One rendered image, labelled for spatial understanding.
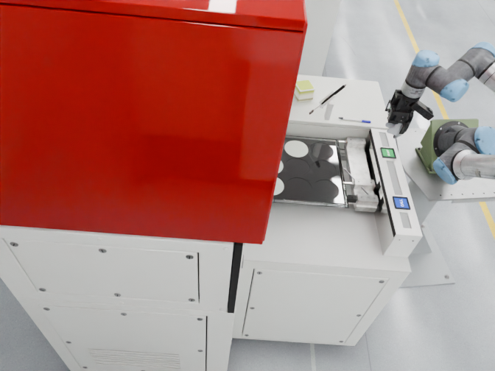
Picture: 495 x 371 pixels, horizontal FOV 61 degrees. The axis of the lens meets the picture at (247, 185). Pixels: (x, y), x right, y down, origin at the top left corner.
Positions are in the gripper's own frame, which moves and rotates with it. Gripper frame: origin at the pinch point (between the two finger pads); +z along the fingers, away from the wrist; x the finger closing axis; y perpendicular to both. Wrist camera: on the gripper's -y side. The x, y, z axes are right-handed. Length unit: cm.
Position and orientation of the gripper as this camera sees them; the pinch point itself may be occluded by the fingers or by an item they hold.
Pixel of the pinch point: (397, 135)
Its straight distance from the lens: 173.2
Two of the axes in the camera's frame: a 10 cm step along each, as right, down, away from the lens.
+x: -0.5, 7.5, -6.6
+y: -10.0, -0.9, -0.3
